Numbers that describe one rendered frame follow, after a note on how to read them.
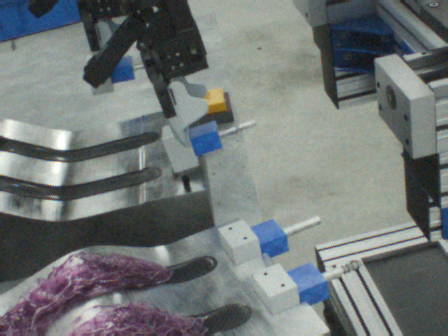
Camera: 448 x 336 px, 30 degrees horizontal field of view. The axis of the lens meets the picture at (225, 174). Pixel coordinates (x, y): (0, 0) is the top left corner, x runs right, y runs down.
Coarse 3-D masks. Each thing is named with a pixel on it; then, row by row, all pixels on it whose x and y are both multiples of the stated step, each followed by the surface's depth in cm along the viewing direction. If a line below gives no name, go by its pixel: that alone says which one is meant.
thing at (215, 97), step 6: (210, 90) 152; (216, 90) 152; (222, 90) 151; (210, 96) 150; (216, 96) 150; (222, 96) 149; (210, 102) 148; (216, 102) 148; (222, 102) 147; (210, 108) 148; (216, 108) 148; (222, 108) 148
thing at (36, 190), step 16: (0, 144) 129; (16, 144) 129; (32, 144) 130; (112, 144) 131; (128, 144) 131; (144, 144) 128; (48, 160) 128; (64, 160) 130; (80, 160) 128; (0, 176) 120; (112, 176) 122; (128, 176) 122; (144, 176) 121; (16, 192) 119; (32, 192) 120; (48, 192) 121; (64, 192) 122; (80, 192) 121; (96, 192) 120
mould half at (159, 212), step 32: (0, 128) 132; (32, 128) 135; (96, 128) 136; (128, 128) 134; (160, 128) 131; (0, 160) 124; (32, 160) 126; (96, 160) 127; (128, 160) 125; (160, 160) 123; (0, 192) 117; (128, 192) 118; (160, 192) 116; (192, 192) 114; (0, 224) 114; (32, 224) 115; (64, 224) 115; (96, 224) 116; (128, 224) 116; (160, 224) 117; (192, 224) 117; (0, 256) 117; (32, 256) 117
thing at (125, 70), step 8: (88, 56) 143; (128, 56) 144; (120, 64) 141; (128, 64) 141; (136, 64) 142; (120, 72) 141; (128, 72) 141; (112, 80) 141; (120, 80) 142; (104, 88) 142; (112, 88) 142
